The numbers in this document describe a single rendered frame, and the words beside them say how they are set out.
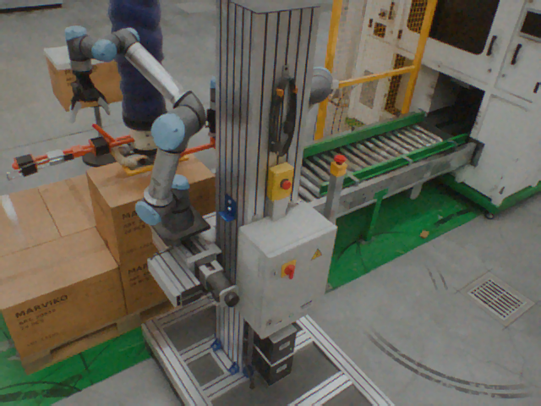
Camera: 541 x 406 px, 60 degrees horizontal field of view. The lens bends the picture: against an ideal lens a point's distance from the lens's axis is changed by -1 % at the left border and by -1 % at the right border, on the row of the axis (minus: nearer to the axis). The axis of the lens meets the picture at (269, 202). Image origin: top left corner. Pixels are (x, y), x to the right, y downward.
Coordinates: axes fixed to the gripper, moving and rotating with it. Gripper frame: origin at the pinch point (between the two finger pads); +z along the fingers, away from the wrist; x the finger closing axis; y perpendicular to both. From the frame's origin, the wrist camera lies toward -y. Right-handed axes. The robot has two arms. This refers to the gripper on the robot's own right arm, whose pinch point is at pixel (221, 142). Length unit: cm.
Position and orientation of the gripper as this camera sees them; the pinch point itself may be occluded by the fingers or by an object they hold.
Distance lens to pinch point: 249.6
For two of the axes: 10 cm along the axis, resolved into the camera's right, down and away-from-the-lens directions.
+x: 5.7, 5.2, -6.4
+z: -0.7, 8.1, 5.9
